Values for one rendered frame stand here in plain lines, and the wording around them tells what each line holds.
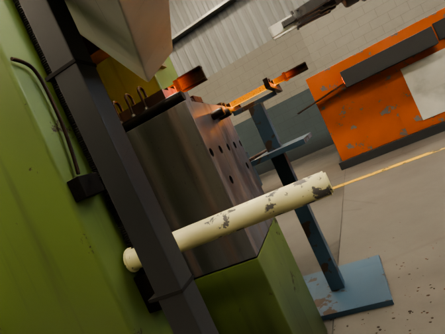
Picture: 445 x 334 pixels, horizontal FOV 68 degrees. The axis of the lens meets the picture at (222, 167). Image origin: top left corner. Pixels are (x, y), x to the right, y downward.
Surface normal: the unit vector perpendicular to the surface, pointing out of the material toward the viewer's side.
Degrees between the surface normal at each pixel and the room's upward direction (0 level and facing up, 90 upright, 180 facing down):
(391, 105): 90
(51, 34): 90
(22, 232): 90
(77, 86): 90
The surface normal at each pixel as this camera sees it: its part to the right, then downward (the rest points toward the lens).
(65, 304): -0.27, 0.14
